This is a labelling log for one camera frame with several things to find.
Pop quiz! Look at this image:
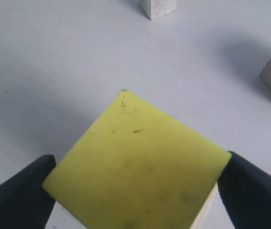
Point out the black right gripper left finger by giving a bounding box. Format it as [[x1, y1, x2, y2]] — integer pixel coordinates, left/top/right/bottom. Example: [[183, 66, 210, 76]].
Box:
[[0, 155, 56, 229]]

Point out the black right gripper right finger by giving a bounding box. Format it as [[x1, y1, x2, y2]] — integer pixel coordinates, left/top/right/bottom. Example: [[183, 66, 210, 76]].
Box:
[[217, 152, 271, 229]]

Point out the large wooden cube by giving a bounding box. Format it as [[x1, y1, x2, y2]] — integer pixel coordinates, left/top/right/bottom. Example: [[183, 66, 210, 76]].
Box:
[[190, 183, 217, 229]]

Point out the yellow cube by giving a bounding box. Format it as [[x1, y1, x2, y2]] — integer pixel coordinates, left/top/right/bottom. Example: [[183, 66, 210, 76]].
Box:
[[42, 89, 231, 229]]

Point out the small wooden cube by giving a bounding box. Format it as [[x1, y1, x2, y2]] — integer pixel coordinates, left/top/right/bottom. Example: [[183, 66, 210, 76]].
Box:
[[139, 0, 177, 21]]

